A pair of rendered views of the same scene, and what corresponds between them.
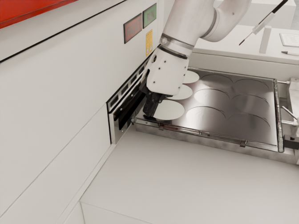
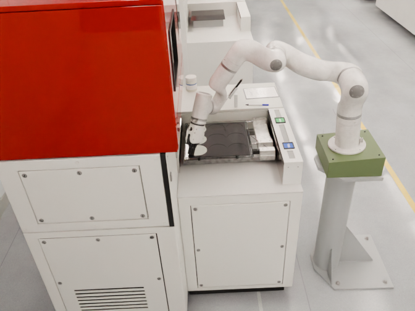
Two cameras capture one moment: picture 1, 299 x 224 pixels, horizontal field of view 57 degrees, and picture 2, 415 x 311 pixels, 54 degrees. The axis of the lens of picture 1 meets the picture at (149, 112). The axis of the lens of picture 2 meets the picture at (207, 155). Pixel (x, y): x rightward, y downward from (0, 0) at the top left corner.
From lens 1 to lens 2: 1.50 m
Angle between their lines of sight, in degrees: 15
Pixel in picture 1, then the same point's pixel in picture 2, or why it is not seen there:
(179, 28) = (199, 114)
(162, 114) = (197, 153)
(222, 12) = (215, 102)
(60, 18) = not seen: hidden behind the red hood
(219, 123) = (224, 150)
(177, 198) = (216, 186)
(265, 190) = (250, 174)
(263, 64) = (238, 113)
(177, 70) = (201, 131)
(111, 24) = not seen: hidden behind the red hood
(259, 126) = (242, 148)
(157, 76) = (194, 136)
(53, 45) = not seen: hidden behind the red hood
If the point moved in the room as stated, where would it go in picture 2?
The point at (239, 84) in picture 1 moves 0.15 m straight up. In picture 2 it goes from (228, 128) to (227, 105)
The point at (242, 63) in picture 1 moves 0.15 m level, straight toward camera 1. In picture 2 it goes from (226, 115) to (228, 128)
